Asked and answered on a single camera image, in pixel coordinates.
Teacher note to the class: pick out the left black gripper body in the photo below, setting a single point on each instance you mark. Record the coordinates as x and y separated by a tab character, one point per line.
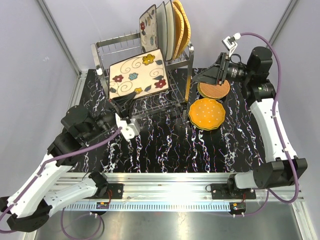
122	112

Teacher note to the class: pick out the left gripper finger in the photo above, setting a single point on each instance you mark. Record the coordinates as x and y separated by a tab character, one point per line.
130	102
123	102

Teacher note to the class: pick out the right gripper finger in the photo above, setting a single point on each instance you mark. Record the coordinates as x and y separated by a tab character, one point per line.
214	69
204	78

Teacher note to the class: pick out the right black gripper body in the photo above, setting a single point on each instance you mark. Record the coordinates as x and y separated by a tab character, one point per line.
235	72

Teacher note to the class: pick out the woven orange rattan plate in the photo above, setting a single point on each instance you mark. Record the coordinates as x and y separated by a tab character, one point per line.
220	91

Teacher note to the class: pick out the woven bamboo plate green rim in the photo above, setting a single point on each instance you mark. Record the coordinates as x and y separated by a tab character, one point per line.
205	90

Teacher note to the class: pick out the orange polka dot plate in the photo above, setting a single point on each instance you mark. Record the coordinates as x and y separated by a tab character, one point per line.
206	103

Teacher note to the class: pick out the floral square plate dark rim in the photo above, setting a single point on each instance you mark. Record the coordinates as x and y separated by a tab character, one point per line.
144	74

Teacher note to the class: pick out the green polka dot plate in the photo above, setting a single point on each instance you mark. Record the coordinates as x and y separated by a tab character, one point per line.
207	119

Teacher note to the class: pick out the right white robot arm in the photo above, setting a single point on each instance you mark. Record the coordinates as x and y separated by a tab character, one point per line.
282	165

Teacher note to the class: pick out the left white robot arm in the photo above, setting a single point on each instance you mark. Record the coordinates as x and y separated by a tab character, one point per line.
32	205

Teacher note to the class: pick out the steel two-tier dish rack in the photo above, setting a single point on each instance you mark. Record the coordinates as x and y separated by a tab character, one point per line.
103	73

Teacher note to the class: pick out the rear woven yellow basket plate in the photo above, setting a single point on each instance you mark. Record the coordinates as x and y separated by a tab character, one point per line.
187	29

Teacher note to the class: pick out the woven yellow basket plate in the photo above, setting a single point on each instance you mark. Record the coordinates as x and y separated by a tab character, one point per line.
179	29
187	29

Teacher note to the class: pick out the black marble pattern mat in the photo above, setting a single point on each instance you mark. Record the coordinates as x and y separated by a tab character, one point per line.
169	143

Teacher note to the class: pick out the grey square plate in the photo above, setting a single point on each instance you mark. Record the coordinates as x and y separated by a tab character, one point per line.
162	28

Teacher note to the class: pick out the cream square plate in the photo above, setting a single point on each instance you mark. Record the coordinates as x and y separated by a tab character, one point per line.
170	19

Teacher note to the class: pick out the left small control board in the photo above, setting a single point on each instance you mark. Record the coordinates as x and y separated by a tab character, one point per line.
102	205

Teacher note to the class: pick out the small control board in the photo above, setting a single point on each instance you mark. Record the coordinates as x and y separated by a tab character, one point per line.
237	208
102	205

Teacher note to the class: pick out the right small control board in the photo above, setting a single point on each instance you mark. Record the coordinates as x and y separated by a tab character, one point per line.
237	208

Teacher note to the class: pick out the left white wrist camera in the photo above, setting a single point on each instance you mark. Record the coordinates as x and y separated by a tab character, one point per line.
129	127

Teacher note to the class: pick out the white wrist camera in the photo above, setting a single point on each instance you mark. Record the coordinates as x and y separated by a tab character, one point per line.
129	127
230	42

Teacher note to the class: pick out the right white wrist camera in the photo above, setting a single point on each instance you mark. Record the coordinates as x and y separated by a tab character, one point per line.
230	42

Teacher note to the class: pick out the left aluminium frame post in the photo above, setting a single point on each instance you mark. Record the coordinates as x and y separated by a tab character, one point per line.
58	35

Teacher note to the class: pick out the aluminium frame post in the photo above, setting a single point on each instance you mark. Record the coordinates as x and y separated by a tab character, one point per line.
58	35
283	20

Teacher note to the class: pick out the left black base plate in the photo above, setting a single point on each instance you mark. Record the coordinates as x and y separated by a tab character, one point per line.
112	190

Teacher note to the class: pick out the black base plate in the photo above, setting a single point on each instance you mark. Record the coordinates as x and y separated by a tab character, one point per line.
112	190
221	191

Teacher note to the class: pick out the aluminium mounting rail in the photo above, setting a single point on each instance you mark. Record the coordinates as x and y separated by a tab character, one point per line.
164	187

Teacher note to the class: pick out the right aluminium frame post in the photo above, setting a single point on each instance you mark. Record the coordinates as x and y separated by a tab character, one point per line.
283	20

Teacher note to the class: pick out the slotted cable duct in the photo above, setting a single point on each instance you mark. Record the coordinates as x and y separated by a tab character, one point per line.
138	206

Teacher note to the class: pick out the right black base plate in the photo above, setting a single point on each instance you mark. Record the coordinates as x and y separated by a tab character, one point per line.
221	191

